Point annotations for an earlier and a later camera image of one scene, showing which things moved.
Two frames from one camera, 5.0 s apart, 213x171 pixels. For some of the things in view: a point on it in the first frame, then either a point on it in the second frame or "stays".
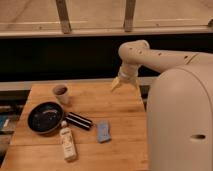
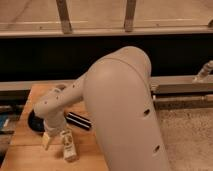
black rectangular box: (79, 120) stays
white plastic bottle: (69, 149) stays
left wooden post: (64, 16) stays
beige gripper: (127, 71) to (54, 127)
